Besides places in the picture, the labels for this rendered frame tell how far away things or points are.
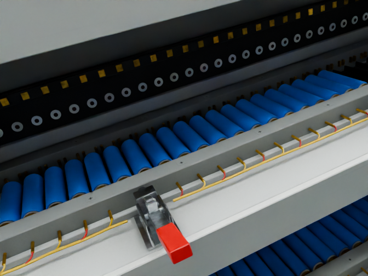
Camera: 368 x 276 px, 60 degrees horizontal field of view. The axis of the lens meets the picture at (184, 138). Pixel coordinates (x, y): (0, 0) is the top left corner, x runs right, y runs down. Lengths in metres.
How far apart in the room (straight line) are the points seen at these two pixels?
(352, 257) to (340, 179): 0.16
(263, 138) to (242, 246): 0.10
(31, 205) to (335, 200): 0.27
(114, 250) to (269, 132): 0.17
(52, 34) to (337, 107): 0.27
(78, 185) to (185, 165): 0.10
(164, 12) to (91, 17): 0.05
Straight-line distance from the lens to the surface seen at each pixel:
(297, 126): 0.33
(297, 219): 0.30
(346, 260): 0.45
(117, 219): 0.28
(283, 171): 0.30
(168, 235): 0.20
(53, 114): 0.38
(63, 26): 0.23
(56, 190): 0.31
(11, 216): 0.31
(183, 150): 0.31
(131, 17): 0.24
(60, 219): 0.28
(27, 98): 0.37
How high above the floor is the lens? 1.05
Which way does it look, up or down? 11 degrees down
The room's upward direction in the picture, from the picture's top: 17 degrees counter-clockwise
